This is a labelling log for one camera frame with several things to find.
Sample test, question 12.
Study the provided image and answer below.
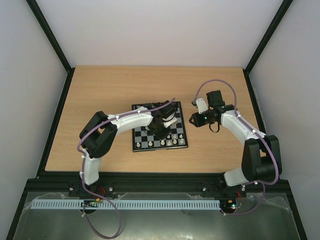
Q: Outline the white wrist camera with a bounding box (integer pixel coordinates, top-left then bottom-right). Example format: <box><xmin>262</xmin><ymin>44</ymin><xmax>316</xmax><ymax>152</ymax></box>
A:
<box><xmin>191</xmin><ymin>98</ymin><xmax>209</xmax><ymax>114</ymax></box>
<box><xmin>163</xmin><ymin>117</ymin><xmax>178</xmax><ymax>128</ymax></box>

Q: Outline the left black frame post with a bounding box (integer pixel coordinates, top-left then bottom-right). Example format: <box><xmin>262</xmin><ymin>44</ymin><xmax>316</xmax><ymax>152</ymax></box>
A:
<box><xmin>25</xmin><ymin>0</ymin><xmax>76</xmax><ymax>73</ymax></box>

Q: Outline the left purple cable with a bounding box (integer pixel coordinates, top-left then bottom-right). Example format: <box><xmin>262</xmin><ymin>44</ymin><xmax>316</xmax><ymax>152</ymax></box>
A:
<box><xmin>77</xmin><ymin>97</ymin><xmax>176</xmax><ymax>238</ymax></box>

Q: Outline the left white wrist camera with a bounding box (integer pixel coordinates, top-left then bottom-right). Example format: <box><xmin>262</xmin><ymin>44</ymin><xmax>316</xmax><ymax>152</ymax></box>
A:
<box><xmin>163</xmin><ymin>117</ymin><xmax>178</xmax><ymax>128</ymax></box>

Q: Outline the right black frame post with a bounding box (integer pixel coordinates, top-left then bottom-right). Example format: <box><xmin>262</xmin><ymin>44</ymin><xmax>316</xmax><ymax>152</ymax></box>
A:
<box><xmin>244</xmin><ymin>0</ymin><xmax>294</xmax><ymax>73</ymax></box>

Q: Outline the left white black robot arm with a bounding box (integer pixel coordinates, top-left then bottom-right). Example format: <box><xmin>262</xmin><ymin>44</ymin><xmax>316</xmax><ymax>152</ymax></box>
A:
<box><xmin>76</xmin><ymin>99</ymin><xmax>178</xmax><ymax>186</ymax></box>

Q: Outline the black frame post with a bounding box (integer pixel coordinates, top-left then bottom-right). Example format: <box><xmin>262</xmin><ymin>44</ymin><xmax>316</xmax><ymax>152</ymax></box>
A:
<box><xmin>244</xmin><ymin>0</ymin><xmax>294</xmax><ymax>73</ymax></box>
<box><xmin>25</xmin><ymin>0</ymin><xmax>76</xmax><ymax>73</ymax></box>

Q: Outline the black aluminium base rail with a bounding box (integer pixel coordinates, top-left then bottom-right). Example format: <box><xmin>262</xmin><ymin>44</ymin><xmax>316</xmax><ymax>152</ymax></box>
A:
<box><xmin>24</xmin><ymin>171</ymin><xmax>291</xmax><ymax>198</ymax></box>

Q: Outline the white slotted cable duct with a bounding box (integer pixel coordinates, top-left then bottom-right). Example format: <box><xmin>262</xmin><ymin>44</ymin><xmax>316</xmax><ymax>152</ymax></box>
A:
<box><xmin>30</xmin><ymin>199</ymin><xmax>221</xmax><ymax>210</ymax></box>

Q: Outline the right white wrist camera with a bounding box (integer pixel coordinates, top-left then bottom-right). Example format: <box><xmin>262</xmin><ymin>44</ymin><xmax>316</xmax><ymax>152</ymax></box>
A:
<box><xmin>191</xmin><ymin>98</ymin><xmax>209</xmax><ymax>114</ymax></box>

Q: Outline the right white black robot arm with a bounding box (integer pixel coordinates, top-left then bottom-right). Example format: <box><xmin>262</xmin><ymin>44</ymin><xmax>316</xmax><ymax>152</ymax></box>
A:
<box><xmin>189</xmin><ymin>90</ymin><xmax>282</xmax><ymax>196</ymax></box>

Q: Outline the black grey chessboard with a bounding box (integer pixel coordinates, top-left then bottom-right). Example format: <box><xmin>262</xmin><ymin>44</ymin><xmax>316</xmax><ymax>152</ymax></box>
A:
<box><xmin>131</xmin><ymin>101</ymin><xmax>189</xmax><ymax>153</ymax></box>

